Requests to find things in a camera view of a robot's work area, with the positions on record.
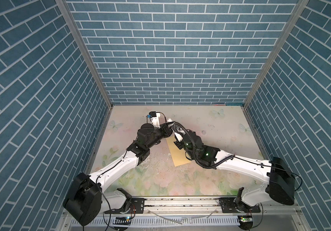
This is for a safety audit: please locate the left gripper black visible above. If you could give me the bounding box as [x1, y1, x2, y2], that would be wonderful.
[145, 121, 176, 151]

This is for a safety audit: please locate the yellow envelope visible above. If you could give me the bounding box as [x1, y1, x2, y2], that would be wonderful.
[166, 137, 190, 167]

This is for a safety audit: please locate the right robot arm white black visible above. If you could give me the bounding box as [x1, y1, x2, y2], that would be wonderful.
[175, 130, 296, 208]

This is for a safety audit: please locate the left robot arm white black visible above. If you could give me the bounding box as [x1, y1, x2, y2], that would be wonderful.
[63, 122, 173, 226]

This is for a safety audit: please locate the right controller board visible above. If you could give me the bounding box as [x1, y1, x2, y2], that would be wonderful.
[238, 216, 254, 224]

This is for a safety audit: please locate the controller board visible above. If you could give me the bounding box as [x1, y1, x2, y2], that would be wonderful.
[238, 216, 254, 224]
[113, 217, 132, 226]

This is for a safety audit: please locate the left controller board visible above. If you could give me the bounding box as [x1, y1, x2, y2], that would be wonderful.
[113, 217, 132, 226]

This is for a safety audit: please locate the right black corrugated cable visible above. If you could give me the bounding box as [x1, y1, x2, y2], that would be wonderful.
[172, 122, 235, 169]

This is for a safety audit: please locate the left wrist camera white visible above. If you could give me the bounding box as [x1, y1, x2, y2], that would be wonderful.
[147, 111, 161, 128]

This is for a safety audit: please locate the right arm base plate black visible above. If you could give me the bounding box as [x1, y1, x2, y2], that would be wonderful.
[218, 197, 261, 213]

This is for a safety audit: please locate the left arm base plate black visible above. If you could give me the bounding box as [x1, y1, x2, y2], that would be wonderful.
[104, 198, 145, 214]

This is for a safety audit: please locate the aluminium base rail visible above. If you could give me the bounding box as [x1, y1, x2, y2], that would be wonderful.
[57, 196, 310, 231]

